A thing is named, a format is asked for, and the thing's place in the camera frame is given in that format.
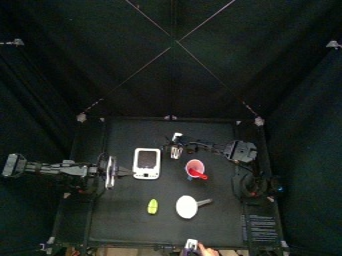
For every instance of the small white object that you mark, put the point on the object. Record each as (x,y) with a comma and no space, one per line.
(192,244)

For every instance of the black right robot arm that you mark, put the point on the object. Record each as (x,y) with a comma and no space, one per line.
(242,151)

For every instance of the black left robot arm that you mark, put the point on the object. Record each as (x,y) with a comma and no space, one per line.
(54,168)

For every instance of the person's bare hand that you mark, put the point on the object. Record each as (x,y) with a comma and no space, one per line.
(208,250)

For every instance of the red plastic cup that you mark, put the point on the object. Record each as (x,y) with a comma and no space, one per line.
(194,164)

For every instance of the red plastic spoon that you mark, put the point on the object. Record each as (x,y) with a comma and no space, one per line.
(196,173)

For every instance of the yellow-green toy food piece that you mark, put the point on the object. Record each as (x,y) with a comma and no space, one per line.
(153,206)

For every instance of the grey metal frame bracket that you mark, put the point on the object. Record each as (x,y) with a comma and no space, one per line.
(335,44)
(260,121)
(170,117)
(81,117)
(17,42)
(47,245)

